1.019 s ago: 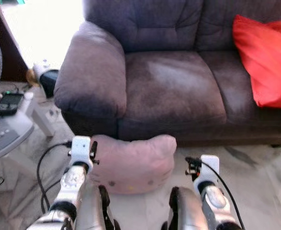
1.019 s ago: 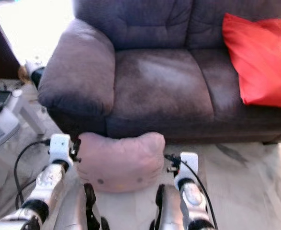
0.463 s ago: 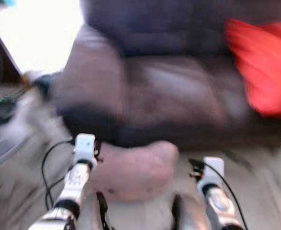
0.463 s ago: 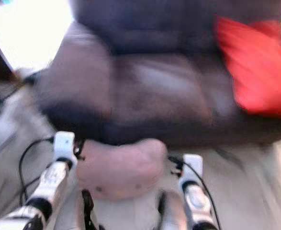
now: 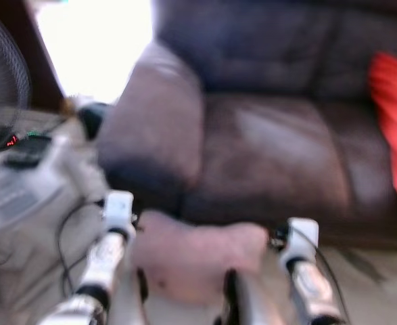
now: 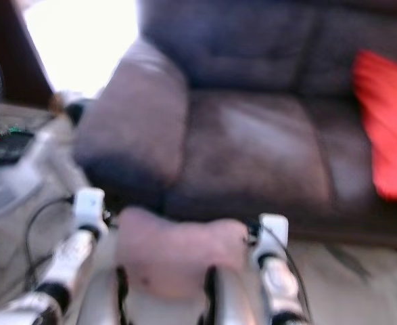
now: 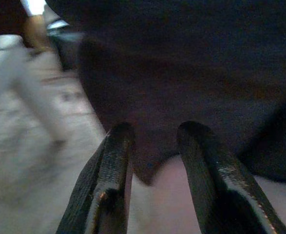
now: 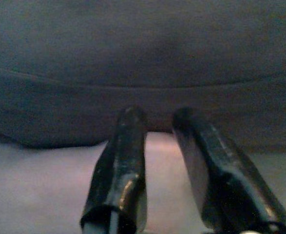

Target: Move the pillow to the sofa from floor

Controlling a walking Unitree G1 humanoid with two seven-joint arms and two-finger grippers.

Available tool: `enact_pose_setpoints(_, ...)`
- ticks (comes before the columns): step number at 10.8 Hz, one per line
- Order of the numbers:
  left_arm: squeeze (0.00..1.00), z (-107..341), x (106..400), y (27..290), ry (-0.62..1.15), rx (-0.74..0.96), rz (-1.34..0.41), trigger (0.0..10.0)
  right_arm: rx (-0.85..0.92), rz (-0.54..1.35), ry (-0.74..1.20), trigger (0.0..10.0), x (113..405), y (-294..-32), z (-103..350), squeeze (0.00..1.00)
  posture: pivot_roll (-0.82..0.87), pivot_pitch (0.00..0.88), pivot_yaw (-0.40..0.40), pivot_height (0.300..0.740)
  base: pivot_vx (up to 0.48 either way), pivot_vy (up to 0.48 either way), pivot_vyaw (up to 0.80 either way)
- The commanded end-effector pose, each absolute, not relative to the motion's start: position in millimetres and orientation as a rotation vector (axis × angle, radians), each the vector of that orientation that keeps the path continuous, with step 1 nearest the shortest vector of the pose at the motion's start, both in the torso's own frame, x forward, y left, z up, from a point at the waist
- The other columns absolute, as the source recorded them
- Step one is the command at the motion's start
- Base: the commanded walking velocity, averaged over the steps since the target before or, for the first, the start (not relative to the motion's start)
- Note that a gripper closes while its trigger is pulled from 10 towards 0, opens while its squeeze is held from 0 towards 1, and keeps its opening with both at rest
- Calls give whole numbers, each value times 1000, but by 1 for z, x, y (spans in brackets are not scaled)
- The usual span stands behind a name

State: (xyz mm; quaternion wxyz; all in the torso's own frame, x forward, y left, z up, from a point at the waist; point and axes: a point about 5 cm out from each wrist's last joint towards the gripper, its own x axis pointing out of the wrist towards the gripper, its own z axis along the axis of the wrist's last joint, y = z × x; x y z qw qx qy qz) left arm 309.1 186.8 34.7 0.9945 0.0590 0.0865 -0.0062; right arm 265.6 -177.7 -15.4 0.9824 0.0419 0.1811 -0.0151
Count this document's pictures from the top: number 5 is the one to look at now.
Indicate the pink plush pillow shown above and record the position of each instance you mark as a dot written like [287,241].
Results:
[191,257]

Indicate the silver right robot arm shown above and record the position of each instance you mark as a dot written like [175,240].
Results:
[313,288]

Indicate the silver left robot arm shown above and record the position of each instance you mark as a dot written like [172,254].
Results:
[103,264]

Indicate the brown suede sofa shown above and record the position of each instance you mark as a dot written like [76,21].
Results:
[266,142]

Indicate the red pillow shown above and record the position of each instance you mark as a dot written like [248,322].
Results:
[395,115]

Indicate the silver right robot leg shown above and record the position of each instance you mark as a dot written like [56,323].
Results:
[252,301]

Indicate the silver robot leg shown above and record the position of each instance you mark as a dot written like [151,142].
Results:
[127,301]
[252,301]

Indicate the silver left robot leg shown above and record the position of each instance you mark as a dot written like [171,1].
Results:
[127,301]

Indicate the grey box appliance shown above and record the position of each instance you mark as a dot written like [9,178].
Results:
[29,193]

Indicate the black round object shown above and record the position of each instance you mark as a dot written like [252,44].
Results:
[93,120]

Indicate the black device with red lights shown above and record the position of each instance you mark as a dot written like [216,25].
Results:
[28,150]

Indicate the bright window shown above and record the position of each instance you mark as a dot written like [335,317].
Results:
[97,44]

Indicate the black standing fan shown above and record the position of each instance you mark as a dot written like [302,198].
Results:
[2,74]

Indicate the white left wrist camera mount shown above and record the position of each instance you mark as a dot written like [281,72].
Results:
[119,208]

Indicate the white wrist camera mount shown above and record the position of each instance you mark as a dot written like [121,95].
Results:
[301,238]
[119,208]

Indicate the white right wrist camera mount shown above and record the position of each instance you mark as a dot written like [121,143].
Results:
[301,238]

